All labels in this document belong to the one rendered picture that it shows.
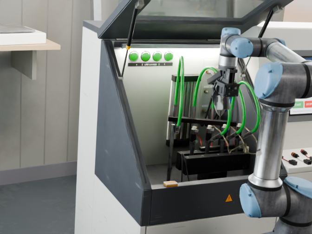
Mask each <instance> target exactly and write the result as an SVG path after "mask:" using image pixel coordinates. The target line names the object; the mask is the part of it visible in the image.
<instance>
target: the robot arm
mask: <svg viewBox="0 0 312 234"><path fill-rule="evenodd" d="M247 57H263V58H267V59H269V60H270V61H271V62H272V63H265V64H263V65H262V66H261V67H260V68H259V70H258V71H257V73H256V76H255V80H254V88H255V89H254V93H255V95H256V96H257V97H258V98H259V103H260V104H261V105H262V107H263V108H262V114H261V121H260V131H259V137H258V144H257V151H256V158H255V165H254V171H253V173H252V174H251V175H250V176H249V177H248V182H247V183H244V184H242V186H241V187H240V202H241V206H242V208H243V211H244V213H245V214H246V215H247V216H248V217H251V218H264V217H279V219H278V221H277V223H276V225H275V227H274V229H273V230H272V234H312V182H310V181H308V180H305V179H302V178H298V177H293V176H289V177H286V178H285V179H284V183H282V180H281V179H280V178H279V174H280V166H281V159H282V153H283V147H284V140H285V134H286V126H287V120H288V114H289V110H290V109H291V108H293V107H294V106H295V100H296V99H306V98H311V97H312V61H311V60H305V59H303V58H302V57H300V56H299V55H297V54H296V53H294V52H293V51H291V50H290V49H288V48H287V47H286V43H285V41H284V40H283V39H278V38H253V37H241V31H240V29H238V28H232V27H225V28H223V29H222V33H221V44H220V54H219V60H218V65H219V66H218V69H219V70H220V71H218V72H217V73H216V74H214V75H213V76H211V77H209V78H208V79H207V83H208V85H214V87H213V88H212V93H211V98H212V101H213V104H214V107H215V110H216V112H217V114H218V115H219V116H222V114H223V113H224V112H225V110H230V109H231V104H230V102H229V100H230V98H231V97H236V96H238V94H239V86H240V84H239V83H236V82H235V81H234V78H235V73H237V71H238V70H237V69H236V66H237V60H238V58H242V59H244V58H247ZM219 94H220V95H219Z"/></svg>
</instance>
